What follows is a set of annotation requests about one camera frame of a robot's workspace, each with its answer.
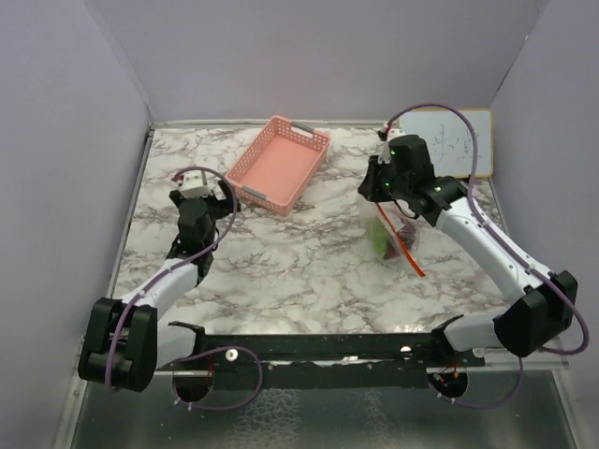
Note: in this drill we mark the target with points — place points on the red fake fruit bunch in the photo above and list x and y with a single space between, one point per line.
403 243

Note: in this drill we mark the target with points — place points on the aluminium frame rail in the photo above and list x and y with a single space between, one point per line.
515 357

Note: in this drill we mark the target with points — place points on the pink plastic basket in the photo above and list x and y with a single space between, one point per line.
276 168

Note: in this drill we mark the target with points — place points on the small whiteboard yellow frame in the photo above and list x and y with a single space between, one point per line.
449 140

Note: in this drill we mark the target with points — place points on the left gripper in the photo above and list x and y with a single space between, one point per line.
225 206

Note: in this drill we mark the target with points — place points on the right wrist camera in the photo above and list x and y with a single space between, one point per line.
386 133

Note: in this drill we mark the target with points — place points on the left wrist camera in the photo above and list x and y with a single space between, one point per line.
193 184

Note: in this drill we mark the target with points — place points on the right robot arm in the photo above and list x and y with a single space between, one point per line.
540 300

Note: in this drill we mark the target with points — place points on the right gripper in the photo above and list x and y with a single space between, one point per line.
371 186

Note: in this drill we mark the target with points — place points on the clear zip top bag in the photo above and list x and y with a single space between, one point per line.
393 233

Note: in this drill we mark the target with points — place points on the green fake grapes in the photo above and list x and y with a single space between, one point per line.
377 236

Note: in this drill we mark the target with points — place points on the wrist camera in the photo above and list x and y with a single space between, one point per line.
386 133
193 184

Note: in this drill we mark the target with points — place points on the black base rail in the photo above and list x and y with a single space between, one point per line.
304 376

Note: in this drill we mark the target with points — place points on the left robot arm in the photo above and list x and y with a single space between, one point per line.
135 315

